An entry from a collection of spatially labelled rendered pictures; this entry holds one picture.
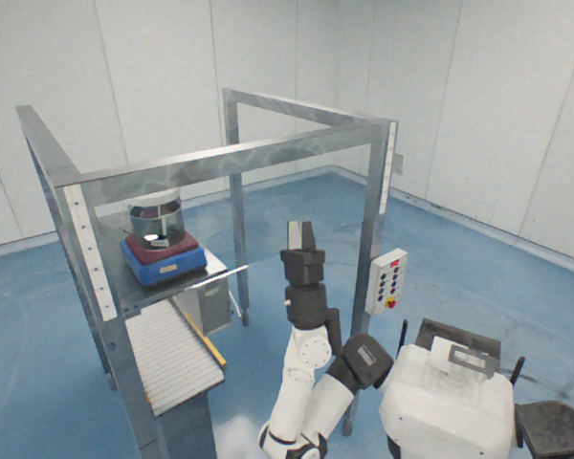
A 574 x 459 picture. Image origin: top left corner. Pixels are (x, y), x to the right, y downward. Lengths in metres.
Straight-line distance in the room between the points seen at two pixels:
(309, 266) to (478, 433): 0.49
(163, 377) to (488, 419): 1.02
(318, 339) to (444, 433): 0.35
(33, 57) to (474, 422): 4.21
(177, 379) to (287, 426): 0.66
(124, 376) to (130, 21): 3.80
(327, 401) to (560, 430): 0.46
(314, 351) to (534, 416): 0.48
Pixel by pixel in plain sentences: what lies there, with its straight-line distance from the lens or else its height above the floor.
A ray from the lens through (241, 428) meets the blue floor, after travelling 2.38.
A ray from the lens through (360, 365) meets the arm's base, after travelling 0.95.
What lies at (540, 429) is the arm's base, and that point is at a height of 1.27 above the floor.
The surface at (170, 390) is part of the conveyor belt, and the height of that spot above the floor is 0.91.
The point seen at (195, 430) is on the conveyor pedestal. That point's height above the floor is 0.51.
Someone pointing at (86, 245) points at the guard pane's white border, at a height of 1.58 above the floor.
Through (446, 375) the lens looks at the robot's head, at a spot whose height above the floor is 1.32.
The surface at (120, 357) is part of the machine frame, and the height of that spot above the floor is 1.25.
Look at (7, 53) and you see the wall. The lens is 4.32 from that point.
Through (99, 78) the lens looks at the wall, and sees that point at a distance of 4.40.
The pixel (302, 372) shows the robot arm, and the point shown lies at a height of 1.31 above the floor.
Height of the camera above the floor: 1.97
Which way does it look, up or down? 28 degrees down
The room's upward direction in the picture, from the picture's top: straight up
